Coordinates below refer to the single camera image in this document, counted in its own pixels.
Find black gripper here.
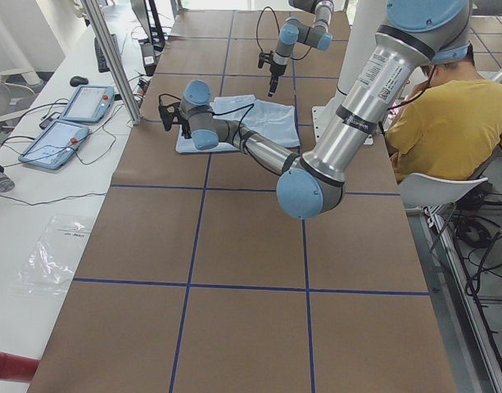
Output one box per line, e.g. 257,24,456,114
268,63,287,97
179,118,192,139

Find light blue button-up shirt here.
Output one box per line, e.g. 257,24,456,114
175,94,301,156

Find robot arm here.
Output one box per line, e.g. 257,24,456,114
258,0,334,97
177,1,472,219

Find black power adapter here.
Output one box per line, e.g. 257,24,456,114
140,43,158,76

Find upper blue teach pendant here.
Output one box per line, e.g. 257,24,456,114
60,85,115,124

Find blue teach pendant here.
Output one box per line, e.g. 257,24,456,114
18,120,90,170
60,85,115,124

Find black keyboard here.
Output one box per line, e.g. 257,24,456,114
94,34,120,73

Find black computer mouse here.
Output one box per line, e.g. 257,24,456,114
70,75,88,87

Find lower blue teach pendant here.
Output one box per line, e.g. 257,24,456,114
18,120,90,170

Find person in yellow shirt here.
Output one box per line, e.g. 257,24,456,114
386,52,502,182

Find white chair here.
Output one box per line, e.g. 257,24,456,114
398,173,488,209

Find clear plastic bag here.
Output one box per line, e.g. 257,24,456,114
10,215,95,297

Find red cylinder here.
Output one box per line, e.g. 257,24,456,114
0,351,40,383

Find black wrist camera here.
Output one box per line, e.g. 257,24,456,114
258,52,274,69
158,102,181,132

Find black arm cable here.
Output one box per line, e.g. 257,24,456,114
158,93,256,136
256,6,313,62

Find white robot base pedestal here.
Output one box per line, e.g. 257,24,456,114
312,0,387,142

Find aluminium frame post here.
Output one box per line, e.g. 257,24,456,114
81,0,141,125

